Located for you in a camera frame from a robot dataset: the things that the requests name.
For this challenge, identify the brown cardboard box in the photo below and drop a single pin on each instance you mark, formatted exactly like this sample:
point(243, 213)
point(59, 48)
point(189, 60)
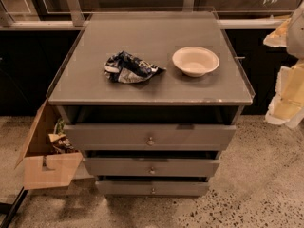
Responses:
point(43, 166)

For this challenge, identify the grey drawer cabinet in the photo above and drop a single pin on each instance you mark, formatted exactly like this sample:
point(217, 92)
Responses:
point(151, 100)

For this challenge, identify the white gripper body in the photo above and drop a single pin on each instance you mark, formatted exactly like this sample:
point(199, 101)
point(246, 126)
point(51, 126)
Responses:
point(296, 35)

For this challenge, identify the crumpled blue chip bag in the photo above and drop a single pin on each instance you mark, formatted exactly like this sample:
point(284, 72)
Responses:
point(125, 68)

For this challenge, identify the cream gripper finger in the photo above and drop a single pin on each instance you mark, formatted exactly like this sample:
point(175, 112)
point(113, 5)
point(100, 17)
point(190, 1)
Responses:
point(277, 38)
point(287, 106)

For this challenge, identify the white paper bowl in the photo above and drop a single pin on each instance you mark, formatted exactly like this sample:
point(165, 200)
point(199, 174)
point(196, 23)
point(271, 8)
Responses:
point(195, 61)

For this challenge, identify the black metal stand leg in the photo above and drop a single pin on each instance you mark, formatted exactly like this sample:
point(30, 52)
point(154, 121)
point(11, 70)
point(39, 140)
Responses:
point(9, 210)

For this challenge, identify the grey drawer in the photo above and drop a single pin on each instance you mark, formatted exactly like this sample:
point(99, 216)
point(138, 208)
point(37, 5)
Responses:
point(157, 186)
point(150, 137)
point(152, 163)

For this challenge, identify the grey bottom drawer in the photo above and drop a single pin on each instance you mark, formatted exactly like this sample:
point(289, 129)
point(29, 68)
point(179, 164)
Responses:
point(157, 186)

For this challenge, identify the grey top drawer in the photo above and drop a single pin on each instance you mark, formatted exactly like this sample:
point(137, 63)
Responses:
point(150, 137)

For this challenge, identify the snack packets in box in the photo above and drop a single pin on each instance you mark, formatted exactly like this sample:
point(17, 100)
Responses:
point(59, 141)

